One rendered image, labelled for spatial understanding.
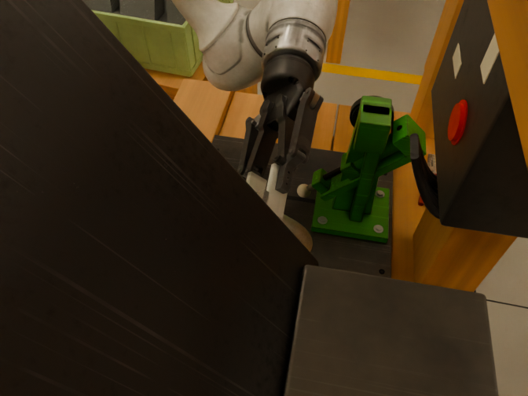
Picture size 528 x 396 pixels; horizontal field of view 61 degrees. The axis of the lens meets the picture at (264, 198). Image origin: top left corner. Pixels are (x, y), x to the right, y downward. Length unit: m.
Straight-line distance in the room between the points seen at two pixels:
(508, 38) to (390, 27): 3.09
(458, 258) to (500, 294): 1.29
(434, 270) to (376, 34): 2.57
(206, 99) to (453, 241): 0.72
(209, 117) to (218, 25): 0.39
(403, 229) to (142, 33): 0.93
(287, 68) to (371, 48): 2.49
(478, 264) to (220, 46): 0.55
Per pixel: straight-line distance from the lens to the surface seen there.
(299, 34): 0.66
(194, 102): 1.18
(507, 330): 1.99
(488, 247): 0.75
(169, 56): 1.44
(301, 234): 0.58
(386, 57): 3.04
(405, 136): 0.75
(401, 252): 0.93
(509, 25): 0.27
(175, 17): 1.58
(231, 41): 0.78
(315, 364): 0.42
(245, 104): 1.19
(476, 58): 0.36
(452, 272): 0.81
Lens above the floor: 1.64
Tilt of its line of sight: 51 degrees down
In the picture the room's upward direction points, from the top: straight up
